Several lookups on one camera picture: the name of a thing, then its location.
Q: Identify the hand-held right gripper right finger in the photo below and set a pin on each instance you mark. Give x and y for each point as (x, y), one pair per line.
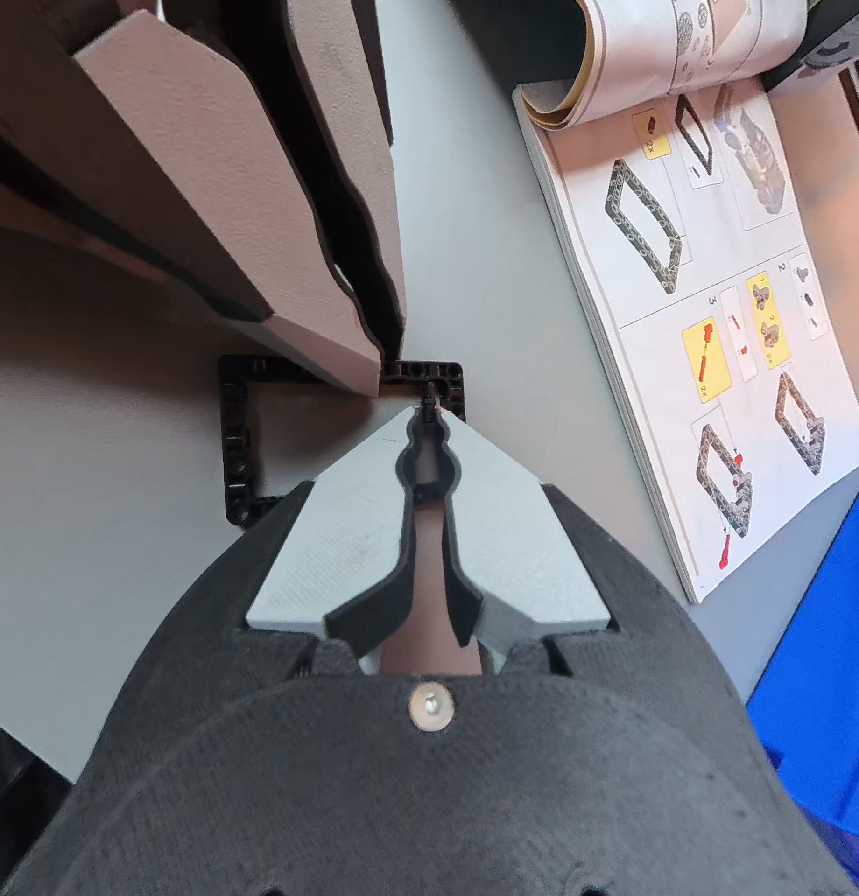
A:
(527, 553)

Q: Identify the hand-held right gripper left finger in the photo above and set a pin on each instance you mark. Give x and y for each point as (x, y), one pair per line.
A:
(331, 546)

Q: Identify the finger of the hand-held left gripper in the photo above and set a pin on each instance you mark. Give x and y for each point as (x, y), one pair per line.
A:
(191, 161)
(352, 140)

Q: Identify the black rectangular lego frame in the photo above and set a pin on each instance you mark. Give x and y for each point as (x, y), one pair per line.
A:
(237, 455)

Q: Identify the black lego pin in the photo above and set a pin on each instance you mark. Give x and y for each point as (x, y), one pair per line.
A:
(427, 402)

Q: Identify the lego instruction booklet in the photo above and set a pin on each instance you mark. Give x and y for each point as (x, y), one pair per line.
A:
(681, 315)

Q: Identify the lego set box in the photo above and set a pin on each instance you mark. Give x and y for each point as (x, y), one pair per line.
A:
(821, 52)

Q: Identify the blue plastic crate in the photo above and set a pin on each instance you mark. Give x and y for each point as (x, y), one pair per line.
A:
(821, 665)

